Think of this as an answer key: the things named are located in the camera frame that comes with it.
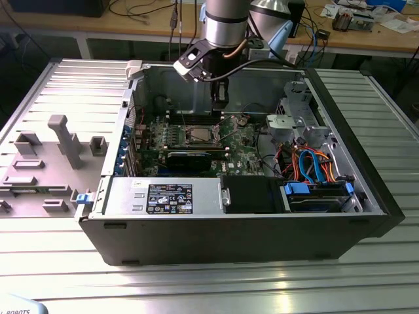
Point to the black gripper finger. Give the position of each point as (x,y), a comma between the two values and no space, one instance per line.
(214,98)
(226,104)

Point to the metal locking lever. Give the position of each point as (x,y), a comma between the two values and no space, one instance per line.
(184,114)
(229,135)

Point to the silver CPU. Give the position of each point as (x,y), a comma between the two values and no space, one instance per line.
(200,134)

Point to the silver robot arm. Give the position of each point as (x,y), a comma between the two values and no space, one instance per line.
(224,26)

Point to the RAM slot white clips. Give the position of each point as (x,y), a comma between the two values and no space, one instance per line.
(175,118)

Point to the CPU socket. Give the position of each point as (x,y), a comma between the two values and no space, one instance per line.
(187,139)

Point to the copper CPU cooler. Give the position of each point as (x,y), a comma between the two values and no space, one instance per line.
(342,21)

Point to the round coin battery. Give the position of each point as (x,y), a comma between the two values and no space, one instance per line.
(243,121)

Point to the green motherboard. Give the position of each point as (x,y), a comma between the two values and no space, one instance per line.
(242,153)

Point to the green RAM stick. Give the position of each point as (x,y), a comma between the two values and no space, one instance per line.
(190,149)

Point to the metal drive cage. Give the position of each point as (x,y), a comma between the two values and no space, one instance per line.
(281,126)

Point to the white plastic case latch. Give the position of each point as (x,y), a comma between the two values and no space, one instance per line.
(134,68)

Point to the black plastic disk bay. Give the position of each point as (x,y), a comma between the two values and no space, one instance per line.
(252,194)

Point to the black upright box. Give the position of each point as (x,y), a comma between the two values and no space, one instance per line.
(298,19)

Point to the grey power supply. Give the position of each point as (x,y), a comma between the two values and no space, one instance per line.
(203,196)

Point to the wooden workbench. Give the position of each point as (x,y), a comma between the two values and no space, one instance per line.
(131,23)

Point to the small black box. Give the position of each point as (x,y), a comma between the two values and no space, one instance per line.
(322,34)

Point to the hard disk blue carrier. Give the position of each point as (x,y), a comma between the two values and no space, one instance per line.
(314,204)

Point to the black PC case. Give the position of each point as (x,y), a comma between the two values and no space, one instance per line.
(229,242)

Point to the metal component box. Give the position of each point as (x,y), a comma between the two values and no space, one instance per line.
(361,23)

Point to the blue plastic latch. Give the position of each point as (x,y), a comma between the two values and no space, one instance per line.
(83,199)

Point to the black flat device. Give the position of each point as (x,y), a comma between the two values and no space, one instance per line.
(55,8)

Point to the grey parts rack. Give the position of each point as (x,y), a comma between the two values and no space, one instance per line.
(49,183)

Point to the pale blue teach pendant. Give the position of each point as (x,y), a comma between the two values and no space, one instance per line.
(19,304)

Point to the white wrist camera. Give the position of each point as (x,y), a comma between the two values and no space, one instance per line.
(183,68)

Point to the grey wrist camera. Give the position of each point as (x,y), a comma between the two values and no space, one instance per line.
(260,54)

